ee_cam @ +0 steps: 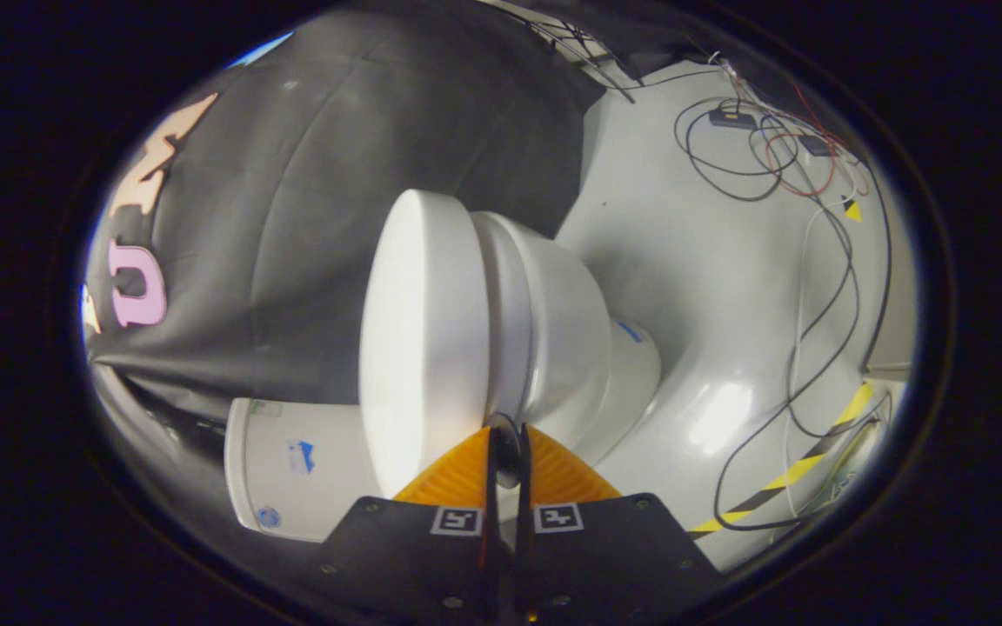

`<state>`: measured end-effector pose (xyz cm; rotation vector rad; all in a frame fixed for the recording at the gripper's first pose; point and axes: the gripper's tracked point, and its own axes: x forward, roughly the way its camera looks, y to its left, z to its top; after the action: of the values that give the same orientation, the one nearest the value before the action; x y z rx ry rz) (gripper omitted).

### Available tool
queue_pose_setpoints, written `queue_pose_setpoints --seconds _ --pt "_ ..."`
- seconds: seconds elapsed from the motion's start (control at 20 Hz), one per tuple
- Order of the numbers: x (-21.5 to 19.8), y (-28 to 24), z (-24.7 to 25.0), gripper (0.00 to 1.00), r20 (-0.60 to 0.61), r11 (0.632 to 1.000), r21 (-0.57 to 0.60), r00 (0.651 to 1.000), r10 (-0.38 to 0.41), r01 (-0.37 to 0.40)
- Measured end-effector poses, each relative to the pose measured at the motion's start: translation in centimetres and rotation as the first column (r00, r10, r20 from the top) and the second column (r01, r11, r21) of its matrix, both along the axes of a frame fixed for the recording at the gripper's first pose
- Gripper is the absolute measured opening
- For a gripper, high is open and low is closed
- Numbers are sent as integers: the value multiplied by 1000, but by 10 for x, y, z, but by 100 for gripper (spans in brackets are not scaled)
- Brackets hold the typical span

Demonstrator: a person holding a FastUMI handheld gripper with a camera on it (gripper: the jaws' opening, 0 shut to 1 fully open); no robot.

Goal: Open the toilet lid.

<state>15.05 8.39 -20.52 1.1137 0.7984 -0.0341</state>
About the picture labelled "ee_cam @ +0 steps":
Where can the yellow black floor tape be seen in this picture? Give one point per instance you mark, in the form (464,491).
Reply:
(801,465)

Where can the black power adapter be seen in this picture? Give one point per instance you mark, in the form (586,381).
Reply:
(732,119)
(816,145)

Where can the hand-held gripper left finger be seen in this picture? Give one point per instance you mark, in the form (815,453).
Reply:
(493,556)

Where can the white toilet seat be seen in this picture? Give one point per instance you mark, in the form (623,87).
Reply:
(505,296)

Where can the yellow triangle floor sticker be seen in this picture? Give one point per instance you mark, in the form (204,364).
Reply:
(853,209)

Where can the black backdrop cloth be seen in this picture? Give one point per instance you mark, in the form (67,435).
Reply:
(310,217)

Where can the white ceramic toilet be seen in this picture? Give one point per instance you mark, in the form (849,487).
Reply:
(562,330)

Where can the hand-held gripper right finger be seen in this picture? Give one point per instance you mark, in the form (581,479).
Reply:
(523,556)

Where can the white toilet lid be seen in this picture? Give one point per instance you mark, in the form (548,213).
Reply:
(423,330)

